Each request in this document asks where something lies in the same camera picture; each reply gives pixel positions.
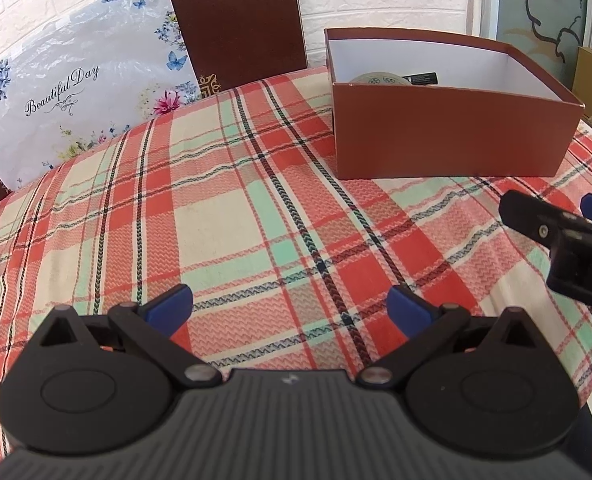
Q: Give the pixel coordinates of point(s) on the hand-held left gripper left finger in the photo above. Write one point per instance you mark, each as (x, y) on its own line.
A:
(168, 307)

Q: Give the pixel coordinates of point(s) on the brown cardboard box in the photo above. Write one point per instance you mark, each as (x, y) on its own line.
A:
(451, 130)

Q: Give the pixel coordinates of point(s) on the floral plastic cover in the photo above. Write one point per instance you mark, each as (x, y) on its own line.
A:
(76, 110)

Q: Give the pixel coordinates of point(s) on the round patterned tin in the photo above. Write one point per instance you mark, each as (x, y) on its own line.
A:
(381, 80)

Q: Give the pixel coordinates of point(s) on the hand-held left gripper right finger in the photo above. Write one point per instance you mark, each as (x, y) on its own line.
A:
(408, 310)

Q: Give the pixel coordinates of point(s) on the small black box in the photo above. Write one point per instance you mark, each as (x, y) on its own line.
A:
(423, 79)

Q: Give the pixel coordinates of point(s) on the plaid tablecloth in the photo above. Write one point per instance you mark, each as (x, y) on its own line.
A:
(256, 220)

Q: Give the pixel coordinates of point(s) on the white frame post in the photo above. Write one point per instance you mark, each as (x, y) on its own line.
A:
(490, 0)

